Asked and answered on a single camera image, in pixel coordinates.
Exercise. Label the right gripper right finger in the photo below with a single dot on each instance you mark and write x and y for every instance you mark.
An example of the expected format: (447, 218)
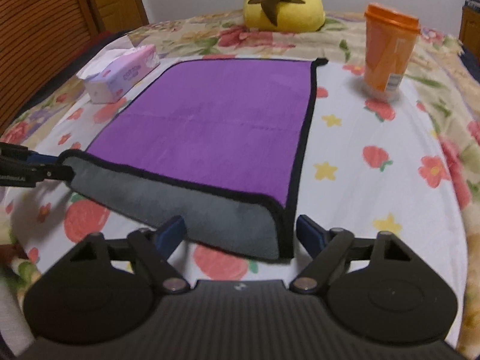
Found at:
(328, 249)

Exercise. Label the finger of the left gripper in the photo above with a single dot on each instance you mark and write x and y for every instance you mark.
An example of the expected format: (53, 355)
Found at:
(24, 154)
(56, 172)

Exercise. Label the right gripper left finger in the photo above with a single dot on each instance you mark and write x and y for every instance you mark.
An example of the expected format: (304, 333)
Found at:
(148, 252)

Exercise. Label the purple grey microfiber towel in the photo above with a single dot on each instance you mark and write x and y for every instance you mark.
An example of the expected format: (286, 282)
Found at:
(219, 142)

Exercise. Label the purple tissue box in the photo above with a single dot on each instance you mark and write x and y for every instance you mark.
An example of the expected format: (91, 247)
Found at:
(113, 72)

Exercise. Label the brown wooden wardrobe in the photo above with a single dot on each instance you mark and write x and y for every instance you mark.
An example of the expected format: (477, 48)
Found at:
(39, 38)

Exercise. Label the floral bed cover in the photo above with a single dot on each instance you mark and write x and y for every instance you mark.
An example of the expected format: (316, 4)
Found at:
(447, 92)

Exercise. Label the orange plastic cup with lid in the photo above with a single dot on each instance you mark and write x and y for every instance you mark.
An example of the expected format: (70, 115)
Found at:
(390, 39)

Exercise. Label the yellow Pikachu plush toy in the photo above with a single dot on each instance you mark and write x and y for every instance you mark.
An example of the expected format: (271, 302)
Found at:
(286, 16)

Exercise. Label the brown wooden sideboard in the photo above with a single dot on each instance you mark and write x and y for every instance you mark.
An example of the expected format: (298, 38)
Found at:
(470, 29)

